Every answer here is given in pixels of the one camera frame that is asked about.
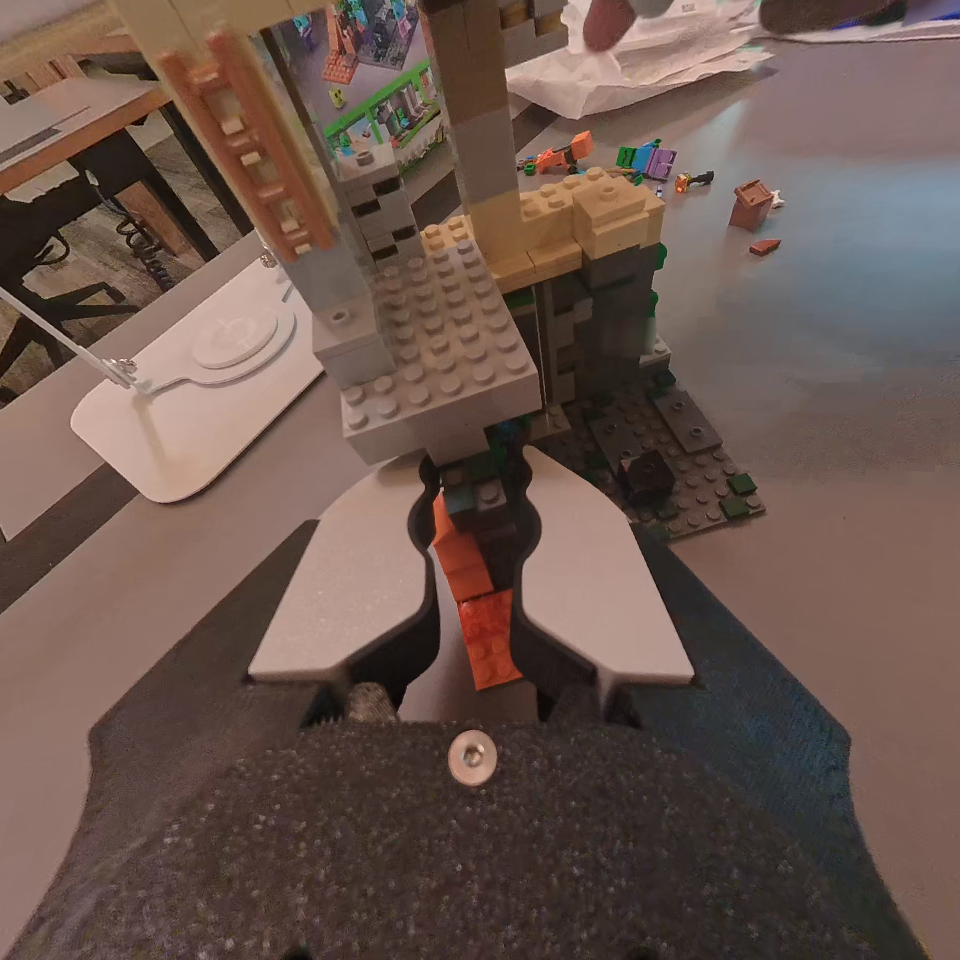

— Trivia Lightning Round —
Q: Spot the white paper pile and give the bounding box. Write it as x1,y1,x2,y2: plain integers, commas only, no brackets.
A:
506,0,960,121

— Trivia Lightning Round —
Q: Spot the brown toy chest piece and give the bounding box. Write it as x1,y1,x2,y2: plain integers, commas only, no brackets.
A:
729,180,774,230

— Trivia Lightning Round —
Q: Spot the orange toy figure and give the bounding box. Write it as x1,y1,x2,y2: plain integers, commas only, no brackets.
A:
517,131,595,177

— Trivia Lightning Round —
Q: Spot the toy brick tower model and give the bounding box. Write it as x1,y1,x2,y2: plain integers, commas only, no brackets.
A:
112,0,768,586

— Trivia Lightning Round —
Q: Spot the green toy box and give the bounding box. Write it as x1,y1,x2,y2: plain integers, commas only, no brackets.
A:
258,0,451,174

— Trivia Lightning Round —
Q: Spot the orange toy brick plate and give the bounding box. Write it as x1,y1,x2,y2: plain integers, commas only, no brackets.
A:
431,491,525,690

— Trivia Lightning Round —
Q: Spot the white stand base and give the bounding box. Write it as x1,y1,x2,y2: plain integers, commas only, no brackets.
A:
0,258,325,505

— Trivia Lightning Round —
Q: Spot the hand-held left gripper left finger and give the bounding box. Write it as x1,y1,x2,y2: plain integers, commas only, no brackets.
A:
247,453,444,710

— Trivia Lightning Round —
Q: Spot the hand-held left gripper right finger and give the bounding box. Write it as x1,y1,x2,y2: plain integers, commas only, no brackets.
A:
512,444,696,710

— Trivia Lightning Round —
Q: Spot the grey desk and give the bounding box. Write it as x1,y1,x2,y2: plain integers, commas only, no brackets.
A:
0,30,960,931

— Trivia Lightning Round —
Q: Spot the person's right hand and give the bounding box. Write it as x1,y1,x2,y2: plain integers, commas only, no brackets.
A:
583,0,639,52

